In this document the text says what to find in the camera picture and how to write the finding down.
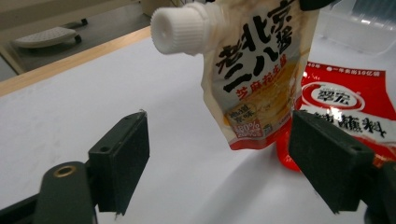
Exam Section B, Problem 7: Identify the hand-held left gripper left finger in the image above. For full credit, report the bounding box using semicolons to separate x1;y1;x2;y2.
88;110;151;217

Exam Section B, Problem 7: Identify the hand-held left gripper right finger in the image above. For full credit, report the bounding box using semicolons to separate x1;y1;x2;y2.
288;109;376;216

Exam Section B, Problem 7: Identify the clear plastic container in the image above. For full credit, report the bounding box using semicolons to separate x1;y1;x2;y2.
317;0;396;58

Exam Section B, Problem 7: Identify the red seasoning packet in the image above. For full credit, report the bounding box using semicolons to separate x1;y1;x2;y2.
275;61;396;173

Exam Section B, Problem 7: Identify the beige spout pouch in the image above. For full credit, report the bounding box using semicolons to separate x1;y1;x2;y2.
149;0;320;151

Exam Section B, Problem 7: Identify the white table sheet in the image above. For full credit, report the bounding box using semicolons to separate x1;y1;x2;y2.
0;34;396;224

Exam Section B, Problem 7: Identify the wooden table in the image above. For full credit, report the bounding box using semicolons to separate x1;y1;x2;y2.
0;25;154;98

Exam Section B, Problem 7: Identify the grey footrest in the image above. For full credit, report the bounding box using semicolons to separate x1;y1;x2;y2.
11;18;89;49

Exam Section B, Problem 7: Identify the wooden desk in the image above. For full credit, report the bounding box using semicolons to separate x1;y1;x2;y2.
0;0;185;77

